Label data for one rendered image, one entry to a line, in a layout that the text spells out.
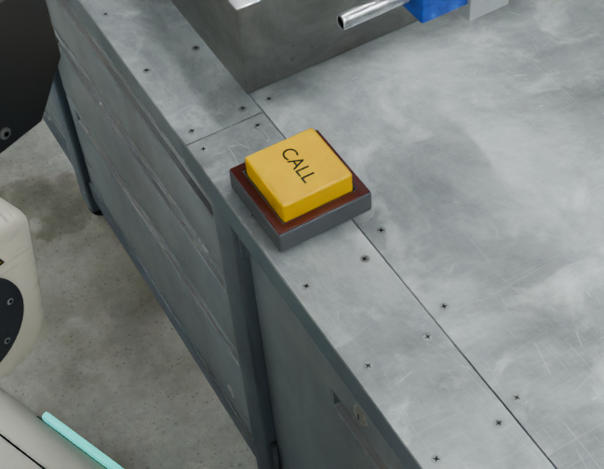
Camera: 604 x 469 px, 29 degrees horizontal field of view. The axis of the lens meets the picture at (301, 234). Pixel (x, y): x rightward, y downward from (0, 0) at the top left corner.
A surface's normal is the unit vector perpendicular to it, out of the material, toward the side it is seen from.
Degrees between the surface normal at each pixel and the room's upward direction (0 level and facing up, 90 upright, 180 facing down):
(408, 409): 0
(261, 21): 90
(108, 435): 0
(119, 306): 0
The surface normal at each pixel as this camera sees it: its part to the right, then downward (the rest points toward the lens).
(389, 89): -0.06, -0.64
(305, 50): 0.50, 0.64
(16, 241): 0.78, 0.44
